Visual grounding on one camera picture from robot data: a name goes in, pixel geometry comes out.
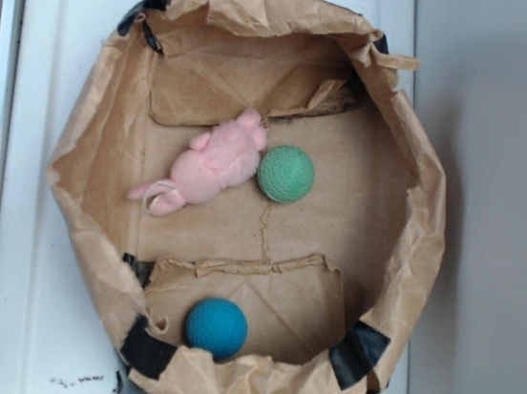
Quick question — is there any green foam ball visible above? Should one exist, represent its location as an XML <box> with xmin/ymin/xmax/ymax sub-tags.
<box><xmin>257</xmin><ymin>145</ymin><xmax>315</xmax><ymax>204</ymax></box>

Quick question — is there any blue foam ball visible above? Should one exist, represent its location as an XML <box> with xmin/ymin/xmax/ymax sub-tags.
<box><xmin>185</xmin><ymin>298</ymin><xmax>248</xmax><ymax>361</ymax></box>

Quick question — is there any white plastic tray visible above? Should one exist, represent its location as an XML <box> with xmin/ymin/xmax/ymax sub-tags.
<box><xmin>0</xmin><ymin>0</ymin><xmax>415</xmax><ymax>394</ymax></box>

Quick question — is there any brown paper bag bin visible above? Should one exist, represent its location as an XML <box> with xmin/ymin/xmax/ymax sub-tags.
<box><xmin>48</xmin><ymin>0</ymin><xmax>446</xmax><ymax>394</ymax></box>

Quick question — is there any pink plush bunny toy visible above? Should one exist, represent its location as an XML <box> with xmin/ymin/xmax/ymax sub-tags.
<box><xmin>127</xmin><ymin>109</ymin><xmax>267</xmax><ymax>217</ymax></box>

